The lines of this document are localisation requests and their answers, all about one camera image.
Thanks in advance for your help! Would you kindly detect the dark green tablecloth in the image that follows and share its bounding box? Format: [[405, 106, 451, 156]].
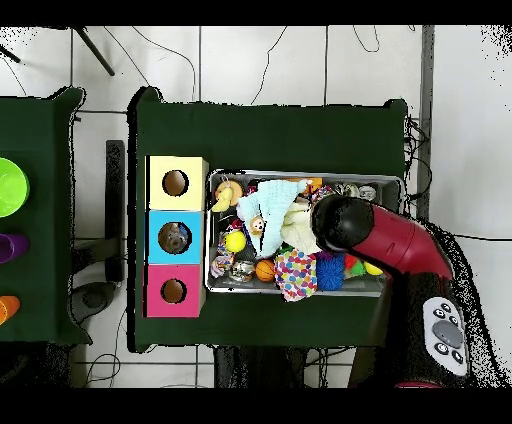
[[126, 85, 409, 354], [0, 86, 94, 346]]

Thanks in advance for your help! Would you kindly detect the blue spiky ball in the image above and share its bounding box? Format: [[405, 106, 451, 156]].
[[315, 252, 346, 292]]

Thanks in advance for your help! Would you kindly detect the polka dot cloth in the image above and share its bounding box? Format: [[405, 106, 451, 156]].
[[273, 247, 318, 302]]

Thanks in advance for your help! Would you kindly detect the yellow plush duck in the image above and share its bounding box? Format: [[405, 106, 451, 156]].
[[211, 186, 235, 214]]

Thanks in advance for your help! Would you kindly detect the purple cup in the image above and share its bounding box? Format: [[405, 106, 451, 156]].
[[0, 232, 31, 264]]

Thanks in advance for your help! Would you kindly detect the thin black floor cable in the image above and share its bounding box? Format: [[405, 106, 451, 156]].
[[455, 234, 512, 242]]

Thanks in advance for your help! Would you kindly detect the orange cup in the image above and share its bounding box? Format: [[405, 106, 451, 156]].
[[0, 294, 22, 326]]

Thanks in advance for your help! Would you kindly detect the wooden three-hole box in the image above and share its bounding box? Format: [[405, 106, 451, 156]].
[[143, 154, 210, 319]]

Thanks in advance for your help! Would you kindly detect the lime green bowl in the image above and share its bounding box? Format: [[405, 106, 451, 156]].
[[0, 156, 31, 219]]

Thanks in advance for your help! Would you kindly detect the silver mesh bin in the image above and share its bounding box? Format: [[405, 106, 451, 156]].
[[204, 169, 402, 298]]

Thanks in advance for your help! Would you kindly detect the black panel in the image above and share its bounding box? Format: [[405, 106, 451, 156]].
[[104, 138, 126, 283]]

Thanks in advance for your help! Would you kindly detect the cream knitted cloth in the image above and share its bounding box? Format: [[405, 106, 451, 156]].
[[279, 201, 321, 256]]

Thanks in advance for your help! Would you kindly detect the mint green cloth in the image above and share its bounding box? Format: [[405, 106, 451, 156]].
[[236, 179, 310, 259]]

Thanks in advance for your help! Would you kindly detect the yellow tennis ball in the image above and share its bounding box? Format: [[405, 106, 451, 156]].
[[222, 230, 248, 254]]

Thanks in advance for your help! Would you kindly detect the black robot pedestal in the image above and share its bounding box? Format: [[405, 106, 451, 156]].
[[213, 345, 309, 388]]

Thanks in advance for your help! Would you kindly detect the black tripod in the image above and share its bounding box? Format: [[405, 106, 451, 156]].
[[0, 25, 116, 77]]

